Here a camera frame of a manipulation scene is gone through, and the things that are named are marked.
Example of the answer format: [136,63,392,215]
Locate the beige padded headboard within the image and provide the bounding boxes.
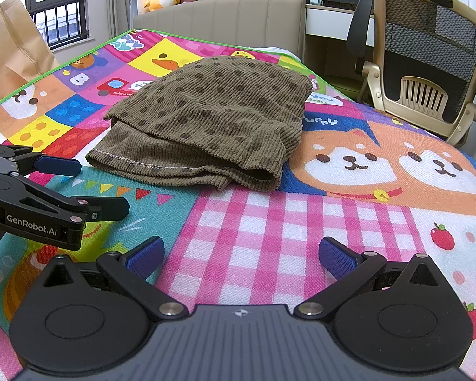
[132,0,307,58]

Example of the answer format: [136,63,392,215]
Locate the black framed window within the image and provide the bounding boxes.
[25,0,92,51]

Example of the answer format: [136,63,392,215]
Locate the beige mesh office chair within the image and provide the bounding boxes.
[346,0,476,148]

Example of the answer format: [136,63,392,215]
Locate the colourful printed blanket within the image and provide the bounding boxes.
[0,29,476,381]

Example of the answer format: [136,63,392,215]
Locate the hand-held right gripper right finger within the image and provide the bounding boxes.
[294,237,441,320]

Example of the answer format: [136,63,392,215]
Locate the brown paper bag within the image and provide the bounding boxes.
[0,0,61,114]

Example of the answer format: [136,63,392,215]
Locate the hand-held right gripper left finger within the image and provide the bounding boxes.
[43,236,189,322]

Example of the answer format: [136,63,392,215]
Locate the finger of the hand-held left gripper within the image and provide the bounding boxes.
[0,145,82,177]
[65,196,131,223]

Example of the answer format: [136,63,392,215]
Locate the white desk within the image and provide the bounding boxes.
[303,3,378,43]

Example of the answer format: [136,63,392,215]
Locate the brown dotted sweater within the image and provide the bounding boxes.
[85,56,312,192]

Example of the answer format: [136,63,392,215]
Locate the white bed sheet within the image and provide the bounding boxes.
[257,45,303,63]

